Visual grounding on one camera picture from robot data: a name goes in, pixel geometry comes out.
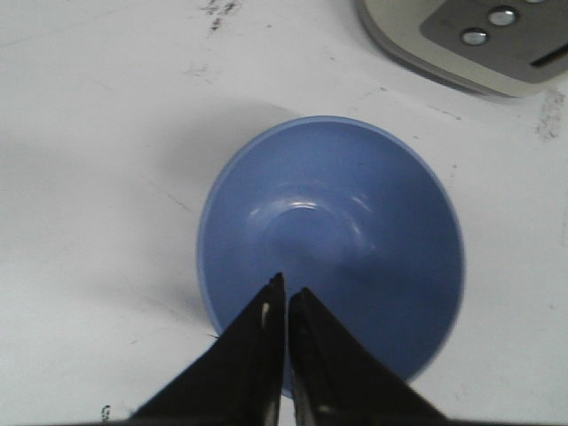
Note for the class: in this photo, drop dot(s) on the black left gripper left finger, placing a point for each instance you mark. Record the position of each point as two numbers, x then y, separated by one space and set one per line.
238 380

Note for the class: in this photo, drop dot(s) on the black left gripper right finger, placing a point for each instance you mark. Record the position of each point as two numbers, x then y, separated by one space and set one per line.
336 381

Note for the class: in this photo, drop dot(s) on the blue plastic bowl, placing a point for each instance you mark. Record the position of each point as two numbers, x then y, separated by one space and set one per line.
350 212

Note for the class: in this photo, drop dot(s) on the cream two-slot toaster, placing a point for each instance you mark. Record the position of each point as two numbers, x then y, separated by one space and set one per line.
512 48

